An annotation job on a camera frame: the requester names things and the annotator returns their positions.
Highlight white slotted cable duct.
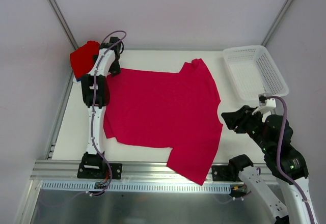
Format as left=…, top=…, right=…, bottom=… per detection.
left=41, top=180, right=231, bottom=194

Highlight white plastic mesh basket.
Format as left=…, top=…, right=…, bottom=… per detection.
left=222, top=45, right=289, bottom=102

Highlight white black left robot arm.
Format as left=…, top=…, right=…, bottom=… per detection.
left=77, top=37, right=123, bottom=179

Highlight folded red t-shirt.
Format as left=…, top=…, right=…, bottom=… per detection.
left=70, top=41, right=100, bottom=77

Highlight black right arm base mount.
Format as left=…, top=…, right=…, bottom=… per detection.
left=211, top=165, right=240, bottom=182

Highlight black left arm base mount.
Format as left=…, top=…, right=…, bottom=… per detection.
left=77, top=163, right=122, bottom=180

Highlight aluminium mounting rail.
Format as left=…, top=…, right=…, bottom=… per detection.
left=30, top=160, right=192, bottom=184

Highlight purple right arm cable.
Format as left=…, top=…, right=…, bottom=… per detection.
left=264, top=96, right=316, bottom=224

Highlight crimson pink t-shirt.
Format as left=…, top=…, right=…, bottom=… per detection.
left=103, top=59, right=223, bottom=185

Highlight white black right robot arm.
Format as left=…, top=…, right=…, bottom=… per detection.
left=222, top=105, right=317, bottom=223

